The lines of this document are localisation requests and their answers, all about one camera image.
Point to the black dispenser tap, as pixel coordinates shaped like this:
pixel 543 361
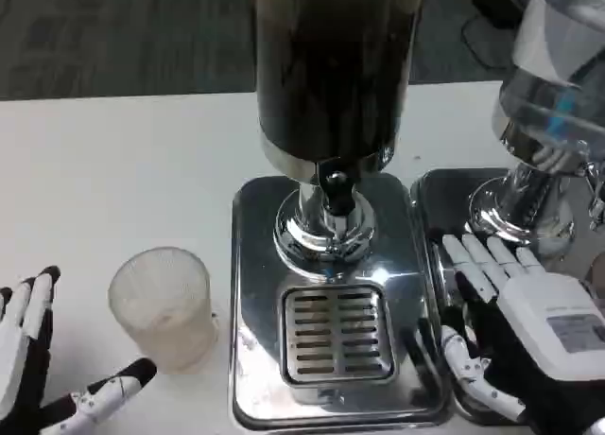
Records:
pixel 336 189

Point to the chrome dispenser tap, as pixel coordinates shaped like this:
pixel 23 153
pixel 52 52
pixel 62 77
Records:
pixel 596 194

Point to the clear drink dispenser tank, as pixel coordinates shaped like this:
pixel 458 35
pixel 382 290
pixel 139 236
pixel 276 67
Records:
pixel 553 75

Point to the dark drink dispenser tank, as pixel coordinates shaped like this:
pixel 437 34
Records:
pixel 331 66

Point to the clear ribbed glass cup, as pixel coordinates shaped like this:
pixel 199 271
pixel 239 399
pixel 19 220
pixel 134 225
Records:
pixel 163 307

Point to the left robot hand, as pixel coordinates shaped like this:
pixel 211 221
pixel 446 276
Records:
pixel 23 331

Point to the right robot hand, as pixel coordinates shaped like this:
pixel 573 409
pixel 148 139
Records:
pixel 543 321

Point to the steel slotted drip grid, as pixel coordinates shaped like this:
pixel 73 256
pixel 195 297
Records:
pixel 338 335

